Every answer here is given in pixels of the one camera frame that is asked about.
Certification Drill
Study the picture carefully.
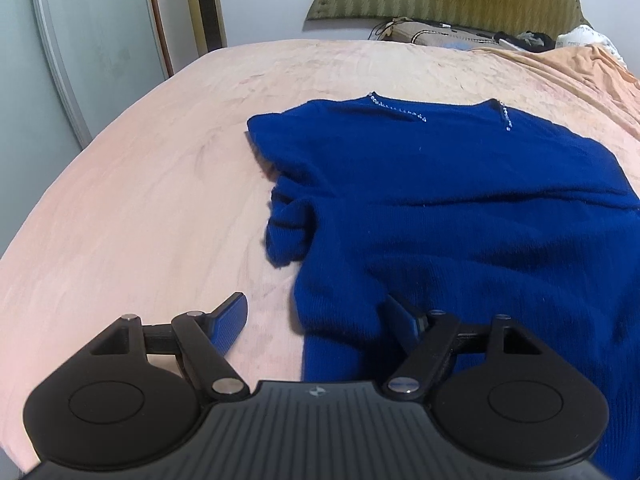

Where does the blue rhinestone-neck sweater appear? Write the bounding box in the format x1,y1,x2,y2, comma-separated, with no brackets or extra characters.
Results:
247,93,639,479

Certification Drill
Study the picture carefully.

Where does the dark clothes pile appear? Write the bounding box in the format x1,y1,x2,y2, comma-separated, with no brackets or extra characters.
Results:
494,30,555,53

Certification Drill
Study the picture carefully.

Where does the pink bed sheet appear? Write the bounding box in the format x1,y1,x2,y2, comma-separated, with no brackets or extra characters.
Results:
1,40,639,471

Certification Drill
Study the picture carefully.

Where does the orange peach blanket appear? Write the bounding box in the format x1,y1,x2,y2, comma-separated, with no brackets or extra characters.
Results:
482,44,639,138

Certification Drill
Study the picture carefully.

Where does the beige striped pillow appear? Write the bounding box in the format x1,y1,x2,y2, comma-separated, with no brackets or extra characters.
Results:
380,18,500,51

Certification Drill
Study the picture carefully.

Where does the frosted floral wardrobe door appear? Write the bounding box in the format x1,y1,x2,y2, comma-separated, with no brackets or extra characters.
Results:
1,0,170,146

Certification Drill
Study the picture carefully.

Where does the white quilt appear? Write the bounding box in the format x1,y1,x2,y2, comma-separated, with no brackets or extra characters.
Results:
555,24,627,68

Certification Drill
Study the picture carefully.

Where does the gold tower fan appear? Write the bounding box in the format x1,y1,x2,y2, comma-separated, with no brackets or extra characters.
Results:
188,0,227,56

